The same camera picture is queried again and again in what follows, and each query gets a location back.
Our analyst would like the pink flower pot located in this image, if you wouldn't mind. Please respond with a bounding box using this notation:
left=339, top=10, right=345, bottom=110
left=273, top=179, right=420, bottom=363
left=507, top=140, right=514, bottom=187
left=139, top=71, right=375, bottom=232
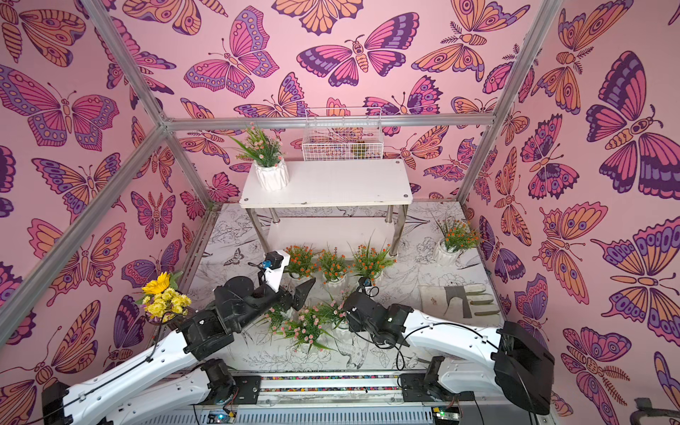
left=316, top=300, right=349, bottom=330
left=261, top=305, right=290, bottom=333
left=274, top=306, right=333, bottom=352
left=230, top=125, right=290, bottom=192

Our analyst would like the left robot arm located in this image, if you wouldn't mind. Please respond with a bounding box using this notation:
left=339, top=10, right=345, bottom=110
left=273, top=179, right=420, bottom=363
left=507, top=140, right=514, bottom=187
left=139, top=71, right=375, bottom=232
left=38, top=276, right=316, bottom=424

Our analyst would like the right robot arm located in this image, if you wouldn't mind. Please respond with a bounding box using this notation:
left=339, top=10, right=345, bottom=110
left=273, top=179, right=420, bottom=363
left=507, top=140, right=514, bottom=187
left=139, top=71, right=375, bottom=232
left=343, top=292, right=555, bottom=415

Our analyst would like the white two-tier rack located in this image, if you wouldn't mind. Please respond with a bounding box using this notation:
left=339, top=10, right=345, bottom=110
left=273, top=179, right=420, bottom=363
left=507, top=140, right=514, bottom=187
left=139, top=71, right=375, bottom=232
left=239, top=159, right=414, bottom=257

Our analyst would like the orange flower pot left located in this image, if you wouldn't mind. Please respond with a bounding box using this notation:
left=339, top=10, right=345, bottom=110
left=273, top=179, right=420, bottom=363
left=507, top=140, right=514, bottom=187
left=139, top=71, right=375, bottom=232
left=284, top=245, right=317, bottom=280

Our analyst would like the orange flower pot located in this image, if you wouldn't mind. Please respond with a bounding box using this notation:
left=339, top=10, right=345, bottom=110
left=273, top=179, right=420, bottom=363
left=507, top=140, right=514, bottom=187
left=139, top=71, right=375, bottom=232
left=317, top=248, right=349, bottom=290
left=284, top=245, right=317, bottom=280
left=352, top=242, right=397, bottom=286
left=434, top=217, right=480, bottom=268

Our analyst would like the orange flower pot middle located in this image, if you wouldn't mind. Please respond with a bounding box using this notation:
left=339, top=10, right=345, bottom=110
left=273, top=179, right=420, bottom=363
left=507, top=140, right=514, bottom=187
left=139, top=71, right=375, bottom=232
left=317, top=248, right=349, bottom=290

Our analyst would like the yellow flower bouquet vase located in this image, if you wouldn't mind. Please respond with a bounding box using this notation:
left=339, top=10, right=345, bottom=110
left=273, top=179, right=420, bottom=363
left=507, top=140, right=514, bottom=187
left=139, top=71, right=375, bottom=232
left=136, top=271, right=192, bottom=324

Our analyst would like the orange flower pot far right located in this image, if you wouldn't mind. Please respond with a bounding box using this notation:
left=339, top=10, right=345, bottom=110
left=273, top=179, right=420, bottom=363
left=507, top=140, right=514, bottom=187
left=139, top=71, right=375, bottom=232
left=434, top=217, right=480, bottom=268

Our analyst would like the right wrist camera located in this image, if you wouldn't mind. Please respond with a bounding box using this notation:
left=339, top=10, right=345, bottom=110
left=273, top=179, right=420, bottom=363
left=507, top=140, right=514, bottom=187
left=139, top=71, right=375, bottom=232
left=357, top=276, right=380, bottom=298

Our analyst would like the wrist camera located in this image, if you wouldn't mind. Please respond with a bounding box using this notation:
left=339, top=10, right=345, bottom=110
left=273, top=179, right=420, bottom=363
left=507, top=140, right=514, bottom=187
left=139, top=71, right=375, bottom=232
left=357, top=276, right=380, bottom=298
left=257, top=250, right=290, bottom=292

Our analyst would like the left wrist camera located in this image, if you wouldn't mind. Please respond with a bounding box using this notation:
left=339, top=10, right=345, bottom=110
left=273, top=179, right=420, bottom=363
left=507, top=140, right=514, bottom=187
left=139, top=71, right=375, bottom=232
left=257, top=250, right=290, bottom=292

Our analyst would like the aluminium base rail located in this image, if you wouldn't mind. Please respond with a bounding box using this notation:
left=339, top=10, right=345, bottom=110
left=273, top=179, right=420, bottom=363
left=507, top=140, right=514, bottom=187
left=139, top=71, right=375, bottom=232
left=102, top=371, right=555, bottom=424

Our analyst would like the white wire basket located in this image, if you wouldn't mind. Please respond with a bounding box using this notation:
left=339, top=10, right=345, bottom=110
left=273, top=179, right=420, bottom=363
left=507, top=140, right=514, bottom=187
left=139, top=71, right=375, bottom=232
left=299, top=106, right=384, bottom=161

